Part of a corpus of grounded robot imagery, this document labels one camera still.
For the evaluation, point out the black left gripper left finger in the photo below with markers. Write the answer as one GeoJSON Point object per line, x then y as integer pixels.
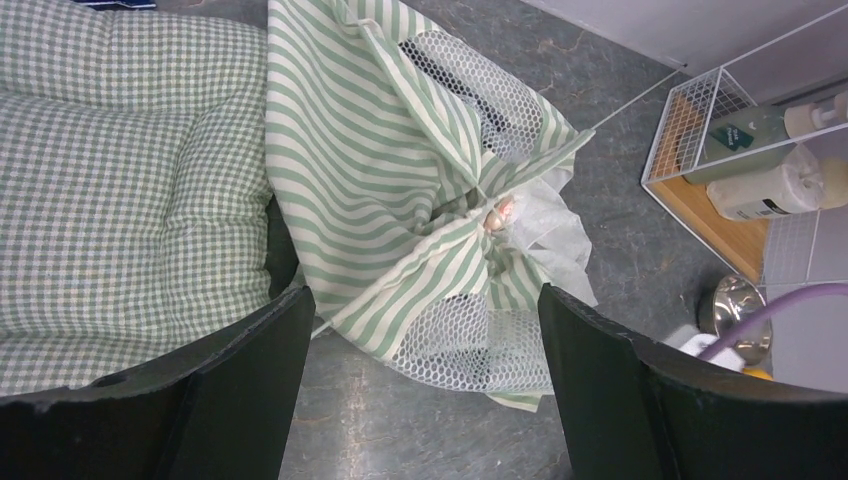
{"type": "Point", "coordinates": [218, 408]}

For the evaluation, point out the white toilet paper roll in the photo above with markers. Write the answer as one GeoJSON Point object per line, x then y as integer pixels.
{"type": "Point", "coordinates": [795, 186]}

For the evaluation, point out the green checked pet cushion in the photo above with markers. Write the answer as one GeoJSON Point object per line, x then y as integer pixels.
{"type": "Point", "coordinates": [133, 187]}

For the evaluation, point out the green striped pet tent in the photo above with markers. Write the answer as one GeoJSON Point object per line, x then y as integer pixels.
{"type": "Point", "coordinates": [421, 184]}

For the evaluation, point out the white wire wooden shelf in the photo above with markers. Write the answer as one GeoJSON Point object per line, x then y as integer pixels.
{"type": "Point", "coordinates": [805, 63]}

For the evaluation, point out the blue Doritos chip bag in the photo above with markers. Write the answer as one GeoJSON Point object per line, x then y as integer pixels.
{"type": "Point", "coordinates": [139, 5]}

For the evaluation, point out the yellow pet bowl holder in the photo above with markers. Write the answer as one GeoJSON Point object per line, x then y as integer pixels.
{"type": "Point", "coordinates": [757, 373]}

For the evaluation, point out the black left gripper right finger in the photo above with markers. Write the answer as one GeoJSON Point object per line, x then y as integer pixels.
{"type": "Point", "coordinates": [634, 408]}

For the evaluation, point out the steel bowl near shelf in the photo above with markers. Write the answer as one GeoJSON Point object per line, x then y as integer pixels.
{"type": "Point", "coordinates": [730, 301]}

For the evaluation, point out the green bottle lower shelf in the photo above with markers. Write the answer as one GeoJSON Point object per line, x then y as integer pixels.
{"type": "Point", "coordinates": [757, 139]}

